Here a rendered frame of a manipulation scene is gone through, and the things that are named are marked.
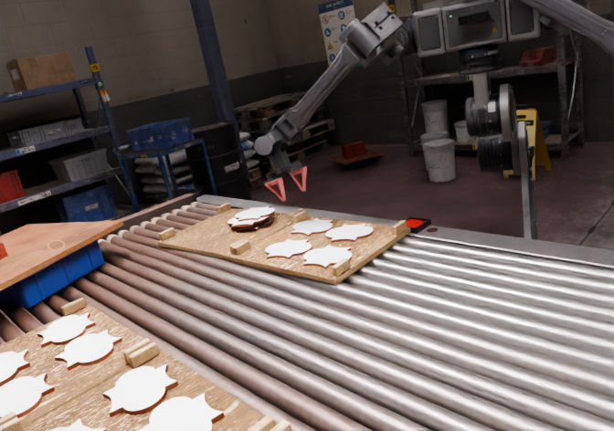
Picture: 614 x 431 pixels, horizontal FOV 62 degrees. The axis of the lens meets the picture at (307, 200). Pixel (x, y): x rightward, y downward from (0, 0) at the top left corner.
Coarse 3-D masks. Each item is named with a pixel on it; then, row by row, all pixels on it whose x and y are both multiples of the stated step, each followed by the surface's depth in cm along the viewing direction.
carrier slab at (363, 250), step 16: (336, 224) 163; (352, 224) 160; (368, 224) 157; (272, 240) 160; (320, 240) 152; (368, 240) 145; (384, 240) 143; (240, 256) 152; (256, 256) 150; (368, 256) 135; (288, 272) 137; (304, 272) 132; (320, 272) 131; (352, 272) 130
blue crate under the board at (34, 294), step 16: (96, 240) 170; (80, 256) 165; (96, 256) 170; (48, 272) 154; (64, 272) 159; (80, 272) 164; (16, 288) 147; (32, 288) 149; (48, 288) 154; (0, 304) 154; (16, 304) 150; (32, 304) 149
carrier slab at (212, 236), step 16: (208, 224) 189; (224, 224) 186; (272, 224) 175; (288, 224) 172; (160, 240) 181; (176, 240) 178; (192, 240) 175; (208, 240) 171; (224, 240) 168; (256, 240) 162; (224, 256) 156
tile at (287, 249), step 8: (288, 240) 155; (296, 240) 153; (304, 240) 152; (272, 248) 151; (280, 248) 149; (288, 248) 148; (296, 248) 147; (304, 248) 146; (272, 256) 146; (280, 256) 145; (288, 256) 143
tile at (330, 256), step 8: (320, 248) 144; (328, 248) 142; (336, 248) 141; (344, 248) 140; (304, 256) 141; (312, 256) 140; (320, 256) 139; (328, 256) 138; (336, 256) 136; (344, 256) 135; (352, 256) 136; (304, 264) 136; (312, 264) 135; (320, 264) 134; (328, 264) 133
